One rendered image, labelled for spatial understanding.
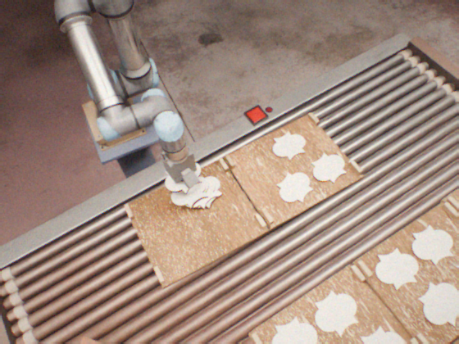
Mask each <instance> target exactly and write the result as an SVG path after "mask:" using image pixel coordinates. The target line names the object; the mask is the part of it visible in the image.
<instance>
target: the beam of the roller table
mask: <svg viewBox="0 0 459 344"><path fill-rule="evenodd" d="M410 40H412V38H410V37H408V36H407V35H406V34H404V33H403V32H401V33H399V34H397V35H396V36H394V37H392V38H389V39H388V40H387V41H385V42H382V43H380V44H378V45H377V46H374V47H373V48H371V49H369V50H367V51H365V52H363V53H362V54H360V55H358V56H355V57H354V58H353V59H351V60H349V61H345V62H344V63H343V64H342V65H340V66H336V67H335V68H333V69H332V70H328V71H326V72H325V73H324V74H323V75H319V76H317V77H315V78H314V79H313V80H310V81H308V82H306V83H305V84H304V85H302V86H301V85H300V86H299V87H297V88H295V89H294V90H293V91H289V92H288V93H286V94H284V95H283V96H280V97H278V98H276V99H275V100H273V101H272V102H268V103H267V104H265V105H264V106H262V107H261V108H262V110H263V111H264V112H266V108H267V107H268V106H270V107H272V112H267V115H268V116H269V118H268V119H267V120H265V121H263V122H261V123H260V124H257V125H256V126H254V127H253V125H252V124H251V123H250V122H249V120H248V119H247V118H246V117H245V116H243V117H240V118H238V119H237V120H235V121H234V122H232V123H229V124H227V125H226V126H224V127H222V128H221V129H218V130H217V131H215V132H213V133H211V134H208V135H207V136H205V137H204V138H201V139H200V140H197V141H196V142H194V143H192V144H190V145H189V146H188V147H189V150H190V151H192V152H193V157H194V160H195V162H197V163H199V162H202V161H204V160H206V159H207V158H208V157H210V156H214V155H215V154H216V153H217V152H220V151H222V150H224V149H226V148H227V147H229V146H230V145H234V144H235V143H236V142H238V141H239V140H241V139H244V138H246V137H247V136H249V135H250V134H254V133H255V132H256V131H258V130H259V129H263V128H265V127H266V126H267V125H269V124H271V123H273V122H275V121H277V120H278V119H280V118H283V117H284V116H286V115H287V114H289V113H290V112H294V111H295V110H297V109H298V108H300V107H302V106H305V105H306V104H307V103H309V102H312V101H314V100H316V99H317V98H318V97H321V96H323V95H324V94H326V93H327V92H330V91H332V90H333V89H335V88H337V87H339V86H341V85H343V84H344V83H346V82H348V81H350V80H352V79H353V78H355V77H357V76H358V75H361V74H363V73H364V72H366V71H368V70H370V69H372V68H373V67H374V66H378V65H379V64H380V63H382V62H385V61H387V60H388V59H389V58H391V57H394V56H396V55H397V54H398V53H399V52H402V51H405V49H406V47H407V45H408V42H409V41H410ZM165 171H166V168H165V167H164V164H163V162H162V160H160V161H159V162H156V163H155V164H153V165H150V166H149V167H148V168H145V169H144V170H141V171H139V172H138V173H137V174H134V175H132V176H130V177H129V178H127V179H124V180H123V181H121V182H119V183H118V184H115V185H113V186H112V187H110V188H108V189H107V190H104V191H102V192H100V193H99V194H98V195H95V196H93V197H91V198H89V199H88V200H86V201H83V202H82V203H80V204H79V205H78V206H74V207H73V208H71V209H69V210H67V211H65V212H63V213H62V214H60V215H57V216H56V217H54V218H53V219H51V220H48V221H46V222H45V223H43V224H41V225H39V226H37V227H35V228H34V229H32V230H30V231H28V232H26V233H25V234H23V235H20V236H19V237H17V238H16V239H14V240H11V241H10V242H7V243H6V244H5V245H1V246H0V273H1V272H2V270H4V269H6V268H7V267H8V266H10V267H11V266H12V265H16V263H18V262H20V261H23V260H24V259H25V258H27V257H29V256H32V255H33V254H35V253H36V252H38V251H41V250H43V249H44V248H45V247H49V246H50V245H52V244H53V243H54V242H58V241H59V240H60V239H62V238H64V237H66V236H68V235H69V234H71V233H73V232H75V231H77V230H78V229H80V228H82V227H84V226H86V225H87V224H89V223H91V222H94V220H97V219H98V218H100V217H101V216H104V215H106V214H108V212H110V211H114V210H115V209H116V208H118V207H119V206H123V205H124V204H125V203H127V202H129V201H132V200H134V199H135V198H136V197H138V196H141V195H143V194H144V193H145V192H147V191H149V190H151V189H153V188H155V187H156V186H158V185H159V184H162V183H164V182H165V181H166V177H167V176H168V175H167V174H166V173H165Z"/></svg>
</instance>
